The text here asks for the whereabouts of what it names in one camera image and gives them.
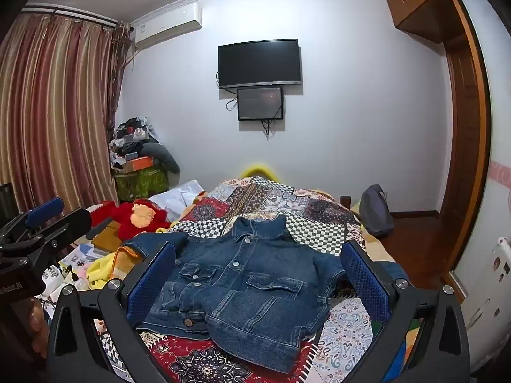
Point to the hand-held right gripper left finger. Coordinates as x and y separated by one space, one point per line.
153 283

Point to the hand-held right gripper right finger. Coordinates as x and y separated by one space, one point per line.
365 283

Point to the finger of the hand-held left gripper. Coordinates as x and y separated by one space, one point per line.
70 225
44 210

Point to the blue denim jacket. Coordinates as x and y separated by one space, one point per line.
239 279

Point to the person's left hand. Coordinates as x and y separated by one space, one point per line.
36 327

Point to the tan cloth with orange trim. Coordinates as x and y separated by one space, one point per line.
127 261

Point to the white printed cloth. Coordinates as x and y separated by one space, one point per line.
56 279

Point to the yellow cloth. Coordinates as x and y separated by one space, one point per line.
98 273

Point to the red plush toy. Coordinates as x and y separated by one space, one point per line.
131 223

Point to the grey backpack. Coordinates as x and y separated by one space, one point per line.
375 211

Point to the green storage box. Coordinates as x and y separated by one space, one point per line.
139 183

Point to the dark wooden bedpost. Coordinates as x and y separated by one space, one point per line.
345 201

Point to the white bed sheet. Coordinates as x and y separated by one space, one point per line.
175 199

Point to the striped brown curtain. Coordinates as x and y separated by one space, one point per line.
52 119

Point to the orange box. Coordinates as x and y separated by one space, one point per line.
137 163

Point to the patchwork patterned bedspread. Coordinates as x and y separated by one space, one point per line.
199 363

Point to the pile of household clutter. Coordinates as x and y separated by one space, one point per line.
127 135

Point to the white appliance with stickers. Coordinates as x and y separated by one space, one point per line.
491 299

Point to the yellow plastic chair back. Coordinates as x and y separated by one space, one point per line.
259 169

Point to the curtain rod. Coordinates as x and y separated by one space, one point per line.
80 14

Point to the white air conditioner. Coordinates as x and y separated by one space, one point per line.
167 26

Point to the wooden overhead cabinet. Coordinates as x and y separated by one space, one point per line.
419 4

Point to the wooden wardrobe frame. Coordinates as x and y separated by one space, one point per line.
467 135

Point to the small black wall monitor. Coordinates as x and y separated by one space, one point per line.
260 103

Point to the black wall television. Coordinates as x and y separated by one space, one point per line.
258 63

